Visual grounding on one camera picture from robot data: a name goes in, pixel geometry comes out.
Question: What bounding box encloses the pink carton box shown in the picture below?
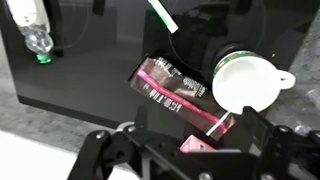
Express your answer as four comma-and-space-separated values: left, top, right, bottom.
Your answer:
178, 133, 218, 154

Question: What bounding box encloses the white cup with green band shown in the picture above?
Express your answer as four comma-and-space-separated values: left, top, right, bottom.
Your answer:
211, 49, 297, 115

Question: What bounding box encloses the clear plastic bottle green cap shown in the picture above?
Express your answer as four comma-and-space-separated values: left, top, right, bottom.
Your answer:
5, 0, 55, 65

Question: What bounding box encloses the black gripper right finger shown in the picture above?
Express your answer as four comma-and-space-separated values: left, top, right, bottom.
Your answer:
232, 105, 320, 180

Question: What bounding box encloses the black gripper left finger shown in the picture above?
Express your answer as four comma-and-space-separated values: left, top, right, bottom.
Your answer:
66, 105, 159, 180

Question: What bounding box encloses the green and white marker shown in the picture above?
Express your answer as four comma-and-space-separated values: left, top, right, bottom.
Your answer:
147, 0, 180, 35

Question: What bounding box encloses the dark maroon foil package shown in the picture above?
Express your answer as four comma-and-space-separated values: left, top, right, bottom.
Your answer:
127, 55, 237, 142

